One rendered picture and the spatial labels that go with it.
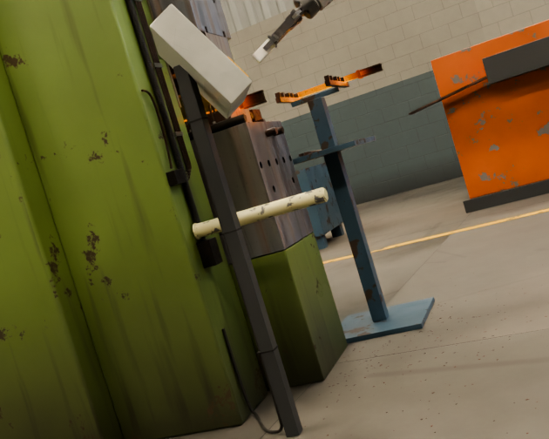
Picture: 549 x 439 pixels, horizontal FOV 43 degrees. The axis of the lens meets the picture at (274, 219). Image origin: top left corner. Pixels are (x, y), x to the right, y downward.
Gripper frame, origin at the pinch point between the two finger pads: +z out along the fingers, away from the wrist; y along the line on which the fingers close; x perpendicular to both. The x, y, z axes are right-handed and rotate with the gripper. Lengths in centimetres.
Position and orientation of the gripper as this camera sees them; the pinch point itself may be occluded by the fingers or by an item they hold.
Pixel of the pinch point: (263, 50)
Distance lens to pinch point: 211.0
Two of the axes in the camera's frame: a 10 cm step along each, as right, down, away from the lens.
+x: -7.3, -6.8, -0.9
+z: -6.8, 7.3, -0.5
